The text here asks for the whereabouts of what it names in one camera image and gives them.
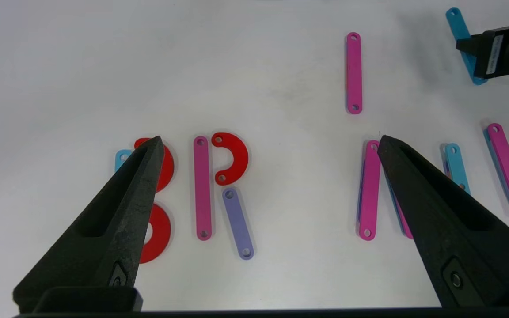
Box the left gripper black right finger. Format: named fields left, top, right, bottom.
left=377, top=135, right=509, bottom=308

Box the pink bar with holes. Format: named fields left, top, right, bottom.
left=357, top=140, right=381, bottom=241
left=346, top=32, right=363, bottom=115
left=193, top=136, right=213, bottom=241
left=387, top=177, right=415, bottom=239
left=483, top=123, right=509, bottom=217

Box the short blue bar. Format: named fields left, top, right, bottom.
left=446, top=7, right=489, bottom=86

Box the large red curved piece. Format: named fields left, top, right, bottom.
left=134, top=137, right=175, bottom=193
left=140, top=203, right=172, bottom=264

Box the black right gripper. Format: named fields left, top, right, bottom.
left=456, top=14, right=509, bottom=80

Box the long blue flat bar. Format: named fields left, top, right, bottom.
left=114, top=149, right=133, bottom=174
left=442, top=143, right=471, bottom=195

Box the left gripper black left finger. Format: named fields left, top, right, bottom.
left=14, top=135, right=165, bottom=310

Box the short purple bar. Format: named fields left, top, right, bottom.
left=222, top=188, right=255, bottom=260

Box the small red curved piece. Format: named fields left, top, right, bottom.
left=212, top=132, right=250, bottom=186

